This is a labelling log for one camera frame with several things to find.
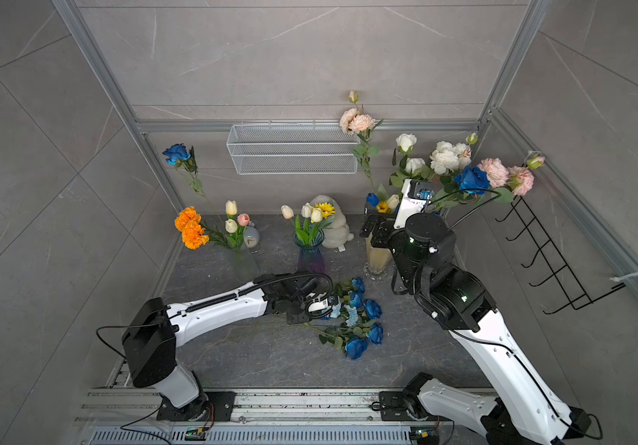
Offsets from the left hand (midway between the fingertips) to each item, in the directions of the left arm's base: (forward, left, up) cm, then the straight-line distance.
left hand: (309, 300), depth 83 cm
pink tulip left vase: (+16, +18, +20) cm, 31 cm away
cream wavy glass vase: (+12, -22, +5) cm, 26 cm away
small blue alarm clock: (+27, +22, -2) cm, 35 cm away
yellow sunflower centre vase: (+22, -6, +18) cm, 29 cm away
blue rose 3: (+1, -15, -3) cm, 15 cm away
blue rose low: (-9, -20, -5) cm, 23 cm away
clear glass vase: (+18, +23, -5) cm, 30 cm away
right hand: (+3, -19, +36) cm, 41 cm away
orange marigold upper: (+14, +32, +24) cm, 43 cm away
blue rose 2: (-1, -20, -6) cm, 21 cm away
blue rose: (-13, -13, -6) cm, 19 cm away
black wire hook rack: (-12, -59, +23) cm, 64 cm away
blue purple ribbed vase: (+17, -1, -1) cm, 17 cm away
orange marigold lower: (+7, +28, +24) cm, 38 cm away
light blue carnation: (-3, -14, -6) cm, 15 cm away
